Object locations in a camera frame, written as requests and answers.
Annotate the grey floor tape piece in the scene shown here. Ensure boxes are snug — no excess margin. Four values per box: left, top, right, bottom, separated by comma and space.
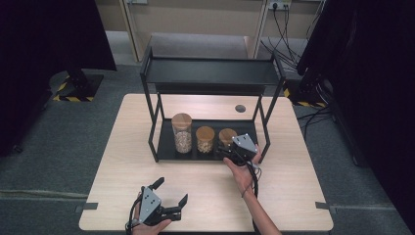
74, 202, 99, 213
314, 201, 337, 212

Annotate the tall glass jar wooden lid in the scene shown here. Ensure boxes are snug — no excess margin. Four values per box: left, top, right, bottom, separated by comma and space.
170, 112, 194, 155

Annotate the short green jar wooden lid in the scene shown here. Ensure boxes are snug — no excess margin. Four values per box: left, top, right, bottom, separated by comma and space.
217, 127, 239, 148

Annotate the left hand-held gripper black cable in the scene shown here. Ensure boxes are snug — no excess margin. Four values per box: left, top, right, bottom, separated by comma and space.
124, 194, 145, 235

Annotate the black floor cable bundle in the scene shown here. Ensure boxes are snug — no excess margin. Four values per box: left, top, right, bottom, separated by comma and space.
296, 104, 335, 139

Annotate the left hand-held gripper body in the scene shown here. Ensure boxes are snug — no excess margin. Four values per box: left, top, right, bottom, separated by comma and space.
137, 185, 182, 227

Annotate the black power cable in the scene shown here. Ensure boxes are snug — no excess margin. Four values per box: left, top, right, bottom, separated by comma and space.
283, 3, 300, 65
272, 3, 297, 62

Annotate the hand-held gripper black cable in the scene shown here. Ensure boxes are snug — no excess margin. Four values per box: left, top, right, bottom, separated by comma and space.
236, 152, 262, 201
124, 194, 145, 235

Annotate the black curtain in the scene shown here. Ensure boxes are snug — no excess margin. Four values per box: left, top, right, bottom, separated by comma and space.
296, 0, 415, 226
0, 0, 117, 158

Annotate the white wall power socket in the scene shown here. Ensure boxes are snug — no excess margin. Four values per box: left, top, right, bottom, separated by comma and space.
267, 0, 292, 11

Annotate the right hand-held gripper black cable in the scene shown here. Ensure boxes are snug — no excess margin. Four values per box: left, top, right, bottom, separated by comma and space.
236, 152, 262, 201

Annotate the beige cabinet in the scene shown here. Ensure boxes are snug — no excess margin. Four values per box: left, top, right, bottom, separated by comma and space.
96, 0, 327, 64

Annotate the striped-edge black stand base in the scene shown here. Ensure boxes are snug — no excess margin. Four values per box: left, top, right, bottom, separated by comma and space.
283, 77, 327, 109
48, 70, 105, 103

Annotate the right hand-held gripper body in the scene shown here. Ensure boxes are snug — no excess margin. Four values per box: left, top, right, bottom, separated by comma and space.
222, 132, 259, 167

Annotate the medium glass jar wooden lid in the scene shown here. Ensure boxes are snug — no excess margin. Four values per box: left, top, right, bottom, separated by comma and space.
195, 125, 216, 155

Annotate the person's right hand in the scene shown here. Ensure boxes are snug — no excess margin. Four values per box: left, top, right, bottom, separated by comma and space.
223, 152, 263, 198

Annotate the person's left hand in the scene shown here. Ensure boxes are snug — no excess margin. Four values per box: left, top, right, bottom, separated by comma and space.
130, 195, 173, 235

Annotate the black two-tier metal shelf rack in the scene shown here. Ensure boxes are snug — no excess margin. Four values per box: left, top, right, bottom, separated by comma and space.
140, 45, 288, 165

